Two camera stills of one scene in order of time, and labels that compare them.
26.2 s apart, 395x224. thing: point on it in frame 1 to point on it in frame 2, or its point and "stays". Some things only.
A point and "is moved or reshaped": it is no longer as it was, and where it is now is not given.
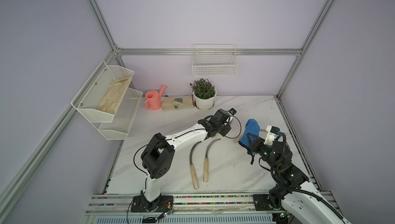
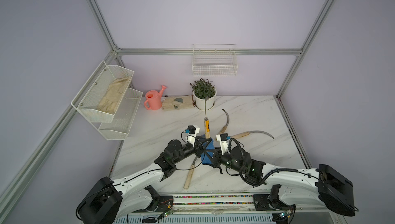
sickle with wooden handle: x=192 y=167 to x=188 y=180
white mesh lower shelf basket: x=119 y=128 stays
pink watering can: x=154 y=101 stays
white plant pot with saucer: x=203 y=104 stays
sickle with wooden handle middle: x=206 y=162 is moved or reshaped
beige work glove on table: x=177 y=102 stays
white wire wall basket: x=214 y=60 stays
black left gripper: x=227 y=129 to x=198 y=148
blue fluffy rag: x=252 y=127 to x=208 y=144
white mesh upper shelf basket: x=100 y=98 stays
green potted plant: x=203 y=89 stays
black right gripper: x=257 y=143 to x=217 y=157
